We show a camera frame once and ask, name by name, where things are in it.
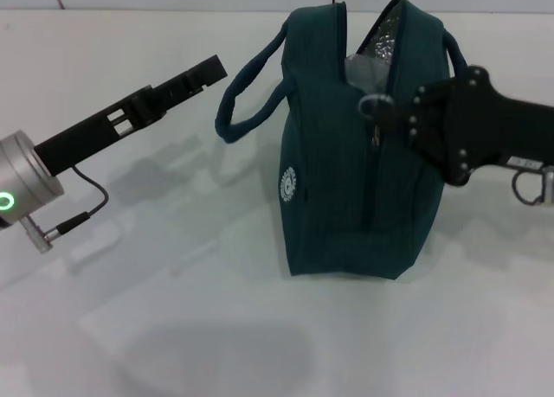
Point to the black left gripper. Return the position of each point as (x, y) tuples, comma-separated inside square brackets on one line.
[(86, 133)]

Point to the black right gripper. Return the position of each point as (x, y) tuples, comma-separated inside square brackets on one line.
[(489, 124)]

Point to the clear plastic food container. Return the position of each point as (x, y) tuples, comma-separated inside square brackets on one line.
[(365, 70)]

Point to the dark teal insulated lunch bag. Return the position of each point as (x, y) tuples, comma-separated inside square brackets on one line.
[(329, 176)]

